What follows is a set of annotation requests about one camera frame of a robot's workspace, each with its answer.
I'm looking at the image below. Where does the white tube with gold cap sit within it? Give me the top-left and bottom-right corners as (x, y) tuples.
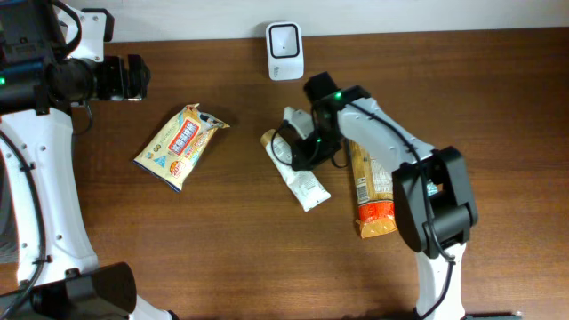
(260, 129), (331, 212)

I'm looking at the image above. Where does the orange spaghetti pasta packet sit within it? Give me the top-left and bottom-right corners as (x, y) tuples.
(349, 140), (397, 238)

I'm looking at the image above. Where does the small teal tissue pack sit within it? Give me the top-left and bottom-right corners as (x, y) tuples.
(427, 180), (439, 196)

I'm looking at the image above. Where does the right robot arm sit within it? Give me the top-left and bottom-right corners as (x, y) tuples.
(282, 72), (478, 320)

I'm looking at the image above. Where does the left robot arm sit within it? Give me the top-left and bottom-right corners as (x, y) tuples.
(1, 0), (173, 319)

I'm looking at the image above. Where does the white barcode scanner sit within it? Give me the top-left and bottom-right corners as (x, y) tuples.
(265, 21), (304, 81)

